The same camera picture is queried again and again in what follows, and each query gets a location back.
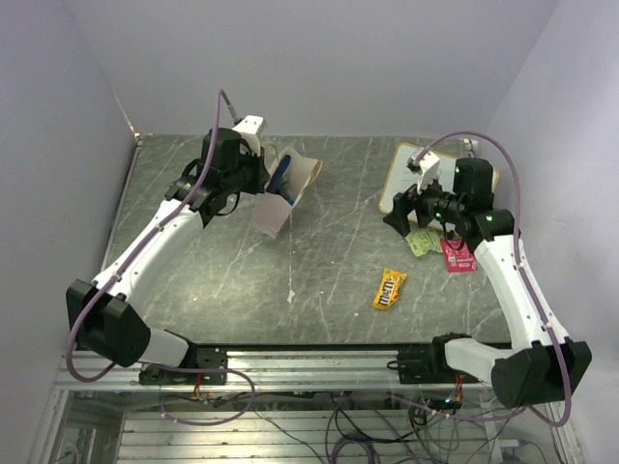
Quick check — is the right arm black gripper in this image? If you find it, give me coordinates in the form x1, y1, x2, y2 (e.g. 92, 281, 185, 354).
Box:
384, 168, 464, 236

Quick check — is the blue Burts chips bag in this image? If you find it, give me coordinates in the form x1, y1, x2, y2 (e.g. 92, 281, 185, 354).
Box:
266, 155, 292, 194

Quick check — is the white paper bag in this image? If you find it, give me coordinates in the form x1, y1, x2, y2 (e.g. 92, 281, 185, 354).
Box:
251, 146, 323, 238

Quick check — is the red snack packet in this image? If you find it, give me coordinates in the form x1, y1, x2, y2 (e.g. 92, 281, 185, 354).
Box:
441, 239, 478, 274

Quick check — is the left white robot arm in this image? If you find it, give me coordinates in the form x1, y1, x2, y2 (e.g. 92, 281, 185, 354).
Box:
66, 116, 269, 384

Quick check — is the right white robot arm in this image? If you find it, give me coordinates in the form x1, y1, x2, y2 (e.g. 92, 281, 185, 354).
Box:
383, 153, 592, 408

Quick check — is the green snack packet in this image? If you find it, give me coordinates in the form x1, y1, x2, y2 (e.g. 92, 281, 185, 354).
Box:
405, 229, 442, 257

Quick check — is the yellow M&M's packet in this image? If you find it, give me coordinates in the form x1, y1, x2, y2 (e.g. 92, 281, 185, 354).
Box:
373, 268, 408, 310

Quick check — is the whiteboard with yellow frame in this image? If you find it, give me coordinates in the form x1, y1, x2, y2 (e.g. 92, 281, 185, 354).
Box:
379, 143, 514, 237

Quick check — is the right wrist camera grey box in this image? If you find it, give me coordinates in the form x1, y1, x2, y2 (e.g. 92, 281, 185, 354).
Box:
407, 149, 440, 194

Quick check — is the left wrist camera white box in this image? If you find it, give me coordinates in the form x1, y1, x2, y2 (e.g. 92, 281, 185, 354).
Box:
232, 115, 267, 155

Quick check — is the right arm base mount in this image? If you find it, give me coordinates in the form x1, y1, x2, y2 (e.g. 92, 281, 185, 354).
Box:
387, 333, 480, 385

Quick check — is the aluminium frame rail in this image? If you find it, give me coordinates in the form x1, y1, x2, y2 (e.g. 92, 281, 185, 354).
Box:
52, 345, 562, 391

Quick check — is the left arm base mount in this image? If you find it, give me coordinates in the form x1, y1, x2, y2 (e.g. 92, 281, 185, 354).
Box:
138, 344, 228, 386

